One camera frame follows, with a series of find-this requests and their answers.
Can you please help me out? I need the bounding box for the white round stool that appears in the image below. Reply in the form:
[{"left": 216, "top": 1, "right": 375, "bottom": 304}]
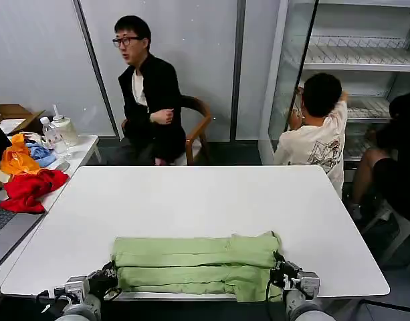
[{"left": 361, "top": 199, "right": 410, "bottom": 269}]

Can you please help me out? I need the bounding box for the clear plastic water bottle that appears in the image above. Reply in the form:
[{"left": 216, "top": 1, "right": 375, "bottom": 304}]
[{"left": 39, "top": 116, "right": 68, "bottom": 155}]

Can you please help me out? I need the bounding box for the person in black jacket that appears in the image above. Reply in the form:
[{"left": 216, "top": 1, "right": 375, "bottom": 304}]
[{"left": 106, "top": 15, "right": 187, "bottom": 167}]

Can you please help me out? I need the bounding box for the brown wooden chair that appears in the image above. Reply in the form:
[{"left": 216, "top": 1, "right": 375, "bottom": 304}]
[{"left": 179, "top": 94, "right": 213, "bottom": 166}]

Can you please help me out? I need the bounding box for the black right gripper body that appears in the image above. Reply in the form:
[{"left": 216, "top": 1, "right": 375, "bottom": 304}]
[{"left": 270, "top": 261, "right": 302, "bottom": 290}]

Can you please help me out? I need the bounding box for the light green shirt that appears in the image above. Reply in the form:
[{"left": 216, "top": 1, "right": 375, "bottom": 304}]
[{"left": 110, "top": 229, "right": 284, "bottom": 304}]

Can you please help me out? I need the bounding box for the white glass-door display cabinet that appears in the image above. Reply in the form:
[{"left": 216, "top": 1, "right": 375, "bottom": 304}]
[{"left": 260, "top": 0, "right": 410, "bottom": 184}]

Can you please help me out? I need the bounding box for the person's right hand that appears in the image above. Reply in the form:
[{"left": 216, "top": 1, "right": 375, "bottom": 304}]
[{"left": 148, "top": 108, "right": 175, "bottom": 126}]

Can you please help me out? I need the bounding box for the orange cloth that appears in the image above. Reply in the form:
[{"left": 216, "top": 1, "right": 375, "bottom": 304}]
[{"left": 0, "top": 133, "right": 42, "bottom": 177}]

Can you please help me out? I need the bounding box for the red cloth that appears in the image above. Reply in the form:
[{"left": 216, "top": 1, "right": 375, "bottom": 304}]
[{"left": 0, "top": 169, "right": 70, "bottom": 214}]

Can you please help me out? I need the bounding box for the grey laptop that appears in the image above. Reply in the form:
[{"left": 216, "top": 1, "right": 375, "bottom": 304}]
[{"left": 0, "top": 112, "right": 45, "bottom": 272}]

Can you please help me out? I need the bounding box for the white side table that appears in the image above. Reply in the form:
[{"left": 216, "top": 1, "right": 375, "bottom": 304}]
[{"left": 0, "top": 134, "right": 102, "bottom": 295}]

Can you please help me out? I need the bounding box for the cream white jug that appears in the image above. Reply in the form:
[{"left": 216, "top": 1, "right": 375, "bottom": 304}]
[{"left": 50, "top": 104, "right": 79, "bottom": 148}]

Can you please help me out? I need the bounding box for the light blue cloth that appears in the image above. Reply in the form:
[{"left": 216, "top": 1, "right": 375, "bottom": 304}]
[{"left": 23, "top": 141, "right": 58, "bottom": 169}]

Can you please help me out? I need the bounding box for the person in cream printed shirt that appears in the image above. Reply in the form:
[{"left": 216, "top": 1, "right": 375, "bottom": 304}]
[{"left": 274, "top": 72, "right": 350, "bottom": 199}]

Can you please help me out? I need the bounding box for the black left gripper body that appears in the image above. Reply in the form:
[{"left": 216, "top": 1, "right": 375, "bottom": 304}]
[{"left": 87, "top": 265, "right": 120, "bottom": 299}]

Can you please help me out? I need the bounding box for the person in black clothes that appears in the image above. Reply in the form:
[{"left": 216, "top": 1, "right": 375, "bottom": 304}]
[{"left": 350, "top": 91, "right": 410, "bottom": 225}]

